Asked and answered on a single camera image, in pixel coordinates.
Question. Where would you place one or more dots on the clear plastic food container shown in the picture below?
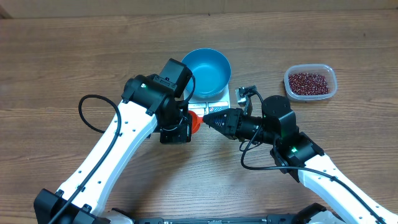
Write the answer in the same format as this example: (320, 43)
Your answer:
(321, 69)

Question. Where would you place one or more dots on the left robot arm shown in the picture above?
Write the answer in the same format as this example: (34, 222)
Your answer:
(150, 104)

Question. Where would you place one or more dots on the blue plastic bowl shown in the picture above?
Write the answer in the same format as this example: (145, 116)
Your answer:
(212, 72)

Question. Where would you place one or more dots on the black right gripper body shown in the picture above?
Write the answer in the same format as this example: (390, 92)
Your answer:
(236, 125)

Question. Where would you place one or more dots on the white digital kitchen scale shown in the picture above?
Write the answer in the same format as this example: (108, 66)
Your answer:
(210, 98)

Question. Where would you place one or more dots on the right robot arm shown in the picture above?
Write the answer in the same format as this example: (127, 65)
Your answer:
(296, 154)

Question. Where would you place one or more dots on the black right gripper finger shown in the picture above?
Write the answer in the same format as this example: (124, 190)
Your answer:
(222, 129)
(218, 118)

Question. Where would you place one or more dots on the red measuring scoop blue handle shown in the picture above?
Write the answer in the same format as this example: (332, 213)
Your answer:
(196, 121)

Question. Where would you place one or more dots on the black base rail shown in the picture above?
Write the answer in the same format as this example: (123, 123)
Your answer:
(314, 213)

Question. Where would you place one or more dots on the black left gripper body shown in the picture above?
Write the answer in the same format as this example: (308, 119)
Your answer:
(179, 132)

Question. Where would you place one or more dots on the red beans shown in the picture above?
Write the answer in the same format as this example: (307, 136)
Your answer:
(308, 84)

